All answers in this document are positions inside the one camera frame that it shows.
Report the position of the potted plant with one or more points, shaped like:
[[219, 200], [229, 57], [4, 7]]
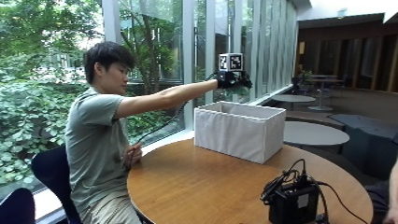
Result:
[[305, 75]]

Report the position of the white marker cube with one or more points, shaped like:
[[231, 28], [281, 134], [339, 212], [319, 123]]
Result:
[[230, 62]]

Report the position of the black electronic box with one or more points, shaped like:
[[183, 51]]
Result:
[[293, 203]]

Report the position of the grey round table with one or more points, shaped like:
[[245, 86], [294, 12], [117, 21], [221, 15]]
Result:
[[314, 133], [293, 99]]

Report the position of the dark blue chair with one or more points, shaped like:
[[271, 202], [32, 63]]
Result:
[[52, 174], [16, 207]]

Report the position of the dark grey sofa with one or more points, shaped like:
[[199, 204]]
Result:
[[369, 140]]

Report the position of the white fabric storage box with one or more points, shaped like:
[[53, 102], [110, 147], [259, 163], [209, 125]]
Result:
[[238, 133]]

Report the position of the tall round table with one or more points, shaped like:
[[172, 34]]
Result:
[[322, 90]]

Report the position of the dark background chair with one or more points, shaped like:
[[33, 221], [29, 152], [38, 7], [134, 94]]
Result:
[[297, 86]]

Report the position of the the person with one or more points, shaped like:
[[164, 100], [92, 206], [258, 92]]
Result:
[[94, 133]]

